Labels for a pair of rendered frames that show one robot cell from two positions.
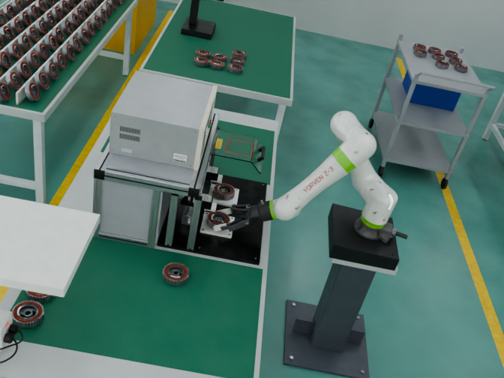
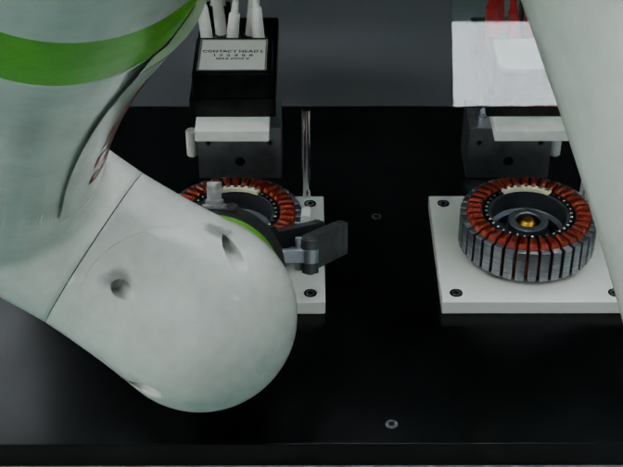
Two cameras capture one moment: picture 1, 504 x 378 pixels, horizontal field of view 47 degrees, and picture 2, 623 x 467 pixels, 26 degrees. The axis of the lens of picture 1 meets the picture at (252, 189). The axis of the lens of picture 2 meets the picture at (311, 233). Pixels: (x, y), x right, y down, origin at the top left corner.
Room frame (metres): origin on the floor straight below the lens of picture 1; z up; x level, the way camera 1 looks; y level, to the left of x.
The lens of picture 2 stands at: (2.26, -0.78, 1.45)
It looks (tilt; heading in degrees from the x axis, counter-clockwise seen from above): 36 degrees down; 93
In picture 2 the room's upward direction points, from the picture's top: straight up
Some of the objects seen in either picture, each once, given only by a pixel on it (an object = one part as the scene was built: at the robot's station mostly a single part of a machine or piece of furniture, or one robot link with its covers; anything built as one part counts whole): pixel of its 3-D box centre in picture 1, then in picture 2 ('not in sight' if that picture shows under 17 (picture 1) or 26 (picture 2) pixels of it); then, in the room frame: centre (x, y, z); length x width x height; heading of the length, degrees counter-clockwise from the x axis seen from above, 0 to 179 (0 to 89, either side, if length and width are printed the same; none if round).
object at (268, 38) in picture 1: (223, 79); not in sight; (4.63, 0.46, 0.38); 1.85 x 1.10 x 0.75; 3
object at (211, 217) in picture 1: (218, 220); (234, 227); (2.15, 0.12, 0.80); 0.11 x 0.11 x 0.04
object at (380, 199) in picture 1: (378, 204); not in sight; (2.32, -0.61, 0.99); 0.16 x 0.13 x 0.19; 29
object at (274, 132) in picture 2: (188, 215); (240, 138); (2.14, 0.27, 0.80); 0.08 x 0.05 x 0.06; 3
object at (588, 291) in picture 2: (223, 195); (524, 251); (2.39, 0.14, 0.78); 0.15 x 0.15 x 0.01; 3
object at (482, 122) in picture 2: not in sight; (505, 138); (2.38, 0.28, 0.80); 0.08 x 0.05 x 0.06; 3
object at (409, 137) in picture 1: (423, 109); not in sight; (4.68, -1.29, 0.51); 1.01 x 0.60 x 1.01; 3
